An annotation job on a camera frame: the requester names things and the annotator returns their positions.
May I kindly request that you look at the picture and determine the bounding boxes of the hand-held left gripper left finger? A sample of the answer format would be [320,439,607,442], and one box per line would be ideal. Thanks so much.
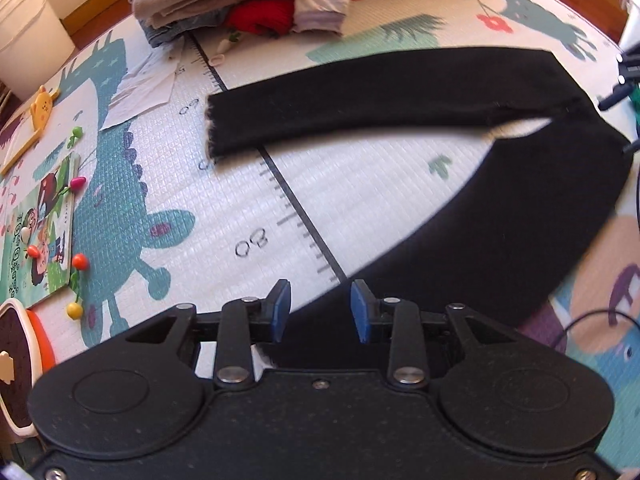
[125,279,292,390]

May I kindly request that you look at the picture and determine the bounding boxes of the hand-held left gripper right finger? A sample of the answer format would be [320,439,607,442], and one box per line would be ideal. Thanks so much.
[350,279,517,390]

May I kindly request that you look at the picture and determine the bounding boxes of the black pants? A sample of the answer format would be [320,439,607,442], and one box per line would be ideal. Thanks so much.
[206,46,633,373]

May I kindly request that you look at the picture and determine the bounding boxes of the cartoon dinosaur play mat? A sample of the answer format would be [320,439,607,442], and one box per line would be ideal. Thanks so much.
[0,0,640,480]

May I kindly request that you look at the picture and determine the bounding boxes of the green picture book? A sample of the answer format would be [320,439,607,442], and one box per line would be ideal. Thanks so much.
[0,152,82,307]

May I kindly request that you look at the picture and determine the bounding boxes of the white paper sheets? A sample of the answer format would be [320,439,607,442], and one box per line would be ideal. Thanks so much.
[102,37,186,131]

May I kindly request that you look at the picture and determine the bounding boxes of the brown toy with white rim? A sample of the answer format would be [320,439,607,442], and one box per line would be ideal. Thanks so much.
[0,297,56,443]

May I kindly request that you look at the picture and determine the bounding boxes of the yellow bear toy tray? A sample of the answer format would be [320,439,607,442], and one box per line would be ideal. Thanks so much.
[0,86,62,177]

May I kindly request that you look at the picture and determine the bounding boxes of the white plastic bucket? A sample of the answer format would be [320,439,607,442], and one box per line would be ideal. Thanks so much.
[0,0,77,103]

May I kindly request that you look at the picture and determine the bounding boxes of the black cable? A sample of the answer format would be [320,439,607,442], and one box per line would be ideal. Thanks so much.
[562,309,640,343]

